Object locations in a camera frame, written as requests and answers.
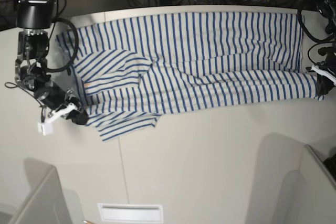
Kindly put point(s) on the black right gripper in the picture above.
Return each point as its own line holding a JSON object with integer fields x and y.
{"x": 31, "y": 74}

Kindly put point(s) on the blue white striped T-shirt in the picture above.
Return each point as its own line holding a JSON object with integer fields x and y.
{"x": 130, "y": 72}

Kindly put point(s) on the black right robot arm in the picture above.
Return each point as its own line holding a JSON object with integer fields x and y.
{"x": 39, "y": 14}

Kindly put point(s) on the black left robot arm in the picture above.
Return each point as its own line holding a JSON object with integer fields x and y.
{"x": 327, "y": 10}

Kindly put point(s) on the black keyboard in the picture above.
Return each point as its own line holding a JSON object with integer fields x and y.
{"x": 330, "y": 164}

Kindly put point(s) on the left grey partition panel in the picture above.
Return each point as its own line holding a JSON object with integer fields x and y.
{"x": 31, "y": 192}

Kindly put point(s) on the grey partition panel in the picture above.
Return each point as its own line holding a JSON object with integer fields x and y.
{"x": 31, "y": 192}
{"x": 307, "y": 195}

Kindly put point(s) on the white table inlay plate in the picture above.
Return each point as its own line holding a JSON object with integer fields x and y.
{"x": 125, "y": 213}

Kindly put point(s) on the right grey partition panel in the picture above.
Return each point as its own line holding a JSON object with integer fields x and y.
{"x": 307, "y": 195}

